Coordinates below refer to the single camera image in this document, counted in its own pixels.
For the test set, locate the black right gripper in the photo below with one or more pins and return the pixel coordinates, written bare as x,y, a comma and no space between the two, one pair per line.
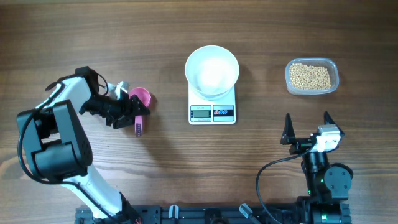
300,144

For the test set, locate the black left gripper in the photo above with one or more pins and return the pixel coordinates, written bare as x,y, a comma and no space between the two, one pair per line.
126,113

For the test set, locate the pink plastic measuring scoop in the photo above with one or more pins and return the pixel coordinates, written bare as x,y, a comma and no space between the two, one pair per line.
145,98

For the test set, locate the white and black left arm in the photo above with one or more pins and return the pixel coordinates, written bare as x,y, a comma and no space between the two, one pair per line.
53,148

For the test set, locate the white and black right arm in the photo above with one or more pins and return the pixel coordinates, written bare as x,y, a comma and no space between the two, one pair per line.
328,184

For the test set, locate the white digital kitchen scale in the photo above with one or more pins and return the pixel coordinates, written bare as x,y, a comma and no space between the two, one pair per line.
220,110

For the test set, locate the white round bowl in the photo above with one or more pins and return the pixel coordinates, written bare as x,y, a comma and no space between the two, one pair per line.
211,71

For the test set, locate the clear plastic container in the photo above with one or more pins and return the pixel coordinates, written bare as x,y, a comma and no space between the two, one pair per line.
318,62

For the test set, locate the pile of soybeans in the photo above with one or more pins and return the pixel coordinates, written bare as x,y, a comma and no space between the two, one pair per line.
309,77

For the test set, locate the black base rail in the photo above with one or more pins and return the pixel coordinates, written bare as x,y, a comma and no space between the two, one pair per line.
283,213

